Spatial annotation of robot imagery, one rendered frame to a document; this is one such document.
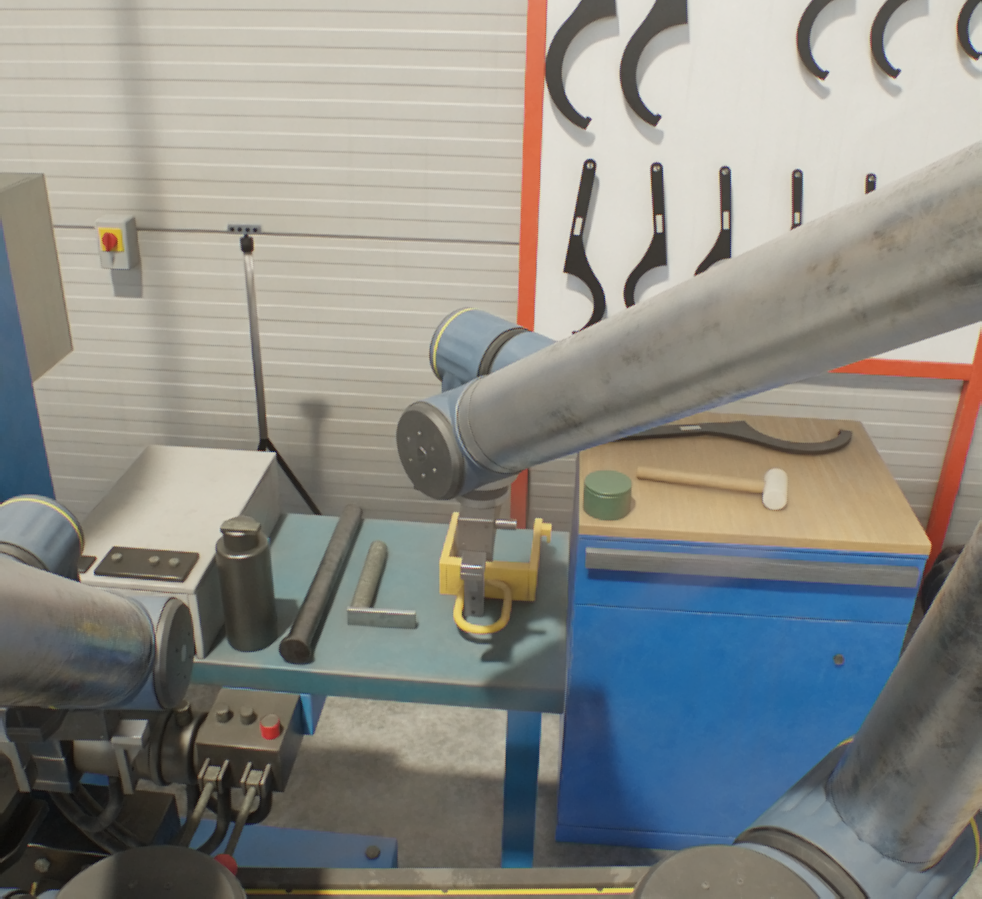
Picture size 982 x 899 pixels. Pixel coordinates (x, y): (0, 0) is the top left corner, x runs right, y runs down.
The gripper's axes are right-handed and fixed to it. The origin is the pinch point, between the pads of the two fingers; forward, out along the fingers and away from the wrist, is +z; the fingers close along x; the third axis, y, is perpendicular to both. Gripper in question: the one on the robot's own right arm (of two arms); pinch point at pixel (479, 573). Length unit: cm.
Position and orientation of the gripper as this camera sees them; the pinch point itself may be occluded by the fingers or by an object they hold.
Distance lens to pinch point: 139.7
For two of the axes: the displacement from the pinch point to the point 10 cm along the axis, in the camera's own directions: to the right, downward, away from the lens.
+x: 1.1, -4.3, 9.0
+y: 9.9, 0.6, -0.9
